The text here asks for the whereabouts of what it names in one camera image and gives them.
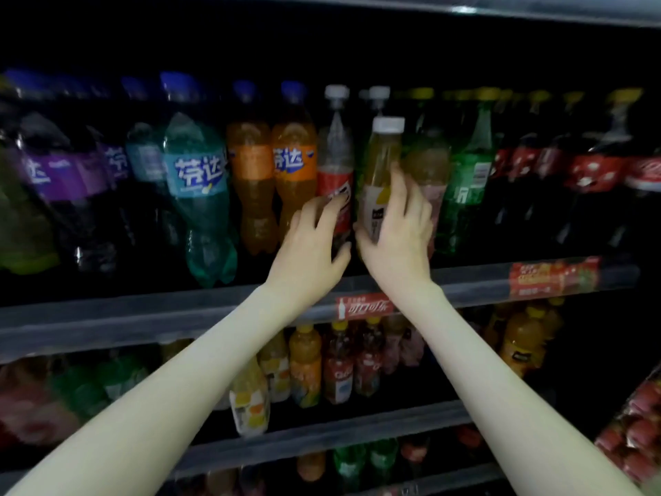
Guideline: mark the person's right forearm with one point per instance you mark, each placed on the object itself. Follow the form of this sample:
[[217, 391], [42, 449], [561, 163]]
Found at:
[[506, 408]]

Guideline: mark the yellow bottle white cap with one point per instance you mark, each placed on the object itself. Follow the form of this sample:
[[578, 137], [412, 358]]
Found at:
[[377, 160]]

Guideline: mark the person's left hand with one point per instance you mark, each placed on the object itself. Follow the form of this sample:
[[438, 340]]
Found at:
[[305, 263]]

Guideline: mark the wide red promo tag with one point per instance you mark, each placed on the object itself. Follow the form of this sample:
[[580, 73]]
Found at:
[[555, 276]]

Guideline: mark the person's right hand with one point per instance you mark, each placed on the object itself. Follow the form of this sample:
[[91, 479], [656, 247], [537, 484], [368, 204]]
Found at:
[[401, 248]]

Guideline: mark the clear red label soda bottle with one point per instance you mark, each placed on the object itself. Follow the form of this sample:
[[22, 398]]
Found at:
[[334, 149]]

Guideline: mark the dark grey store shelving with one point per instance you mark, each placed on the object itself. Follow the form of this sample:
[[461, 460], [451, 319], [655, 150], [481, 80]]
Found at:
[[124, 325]]

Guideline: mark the red price tag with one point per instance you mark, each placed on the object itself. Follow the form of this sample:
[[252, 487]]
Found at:
[[364, 306]]

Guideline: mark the person's left forearm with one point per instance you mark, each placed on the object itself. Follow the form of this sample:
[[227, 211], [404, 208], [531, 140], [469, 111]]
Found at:
[[155, 408]]

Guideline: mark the pile of red snack packets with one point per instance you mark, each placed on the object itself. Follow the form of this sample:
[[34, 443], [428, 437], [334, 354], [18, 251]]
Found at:
[[630, 428]]

